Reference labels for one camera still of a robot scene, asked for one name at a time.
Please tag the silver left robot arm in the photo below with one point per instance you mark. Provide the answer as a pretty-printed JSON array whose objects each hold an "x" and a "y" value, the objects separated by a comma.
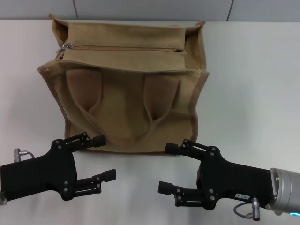
[{"x": 2, "y": 198}]

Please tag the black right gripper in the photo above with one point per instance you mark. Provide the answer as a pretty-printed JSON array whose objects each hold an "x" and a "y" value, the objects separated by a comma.
[{"x": 232, "y": 182}]

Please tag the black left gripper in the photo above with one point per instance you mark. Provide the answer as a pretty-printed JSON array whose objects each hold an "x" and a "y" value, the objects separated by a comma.
[{"x": 47, "y": 173}]

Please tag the khaki canvas food bag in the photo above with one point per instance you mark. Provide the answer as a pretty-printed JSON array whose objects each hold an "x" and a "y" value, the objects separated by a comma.
[{"x": 126, "y": 112}]

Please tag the silver metal zipper pull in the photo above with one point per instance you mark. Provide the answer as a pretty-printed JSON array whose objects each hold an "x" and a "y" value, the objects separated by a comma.
[{"x": 64, "y": 48}]

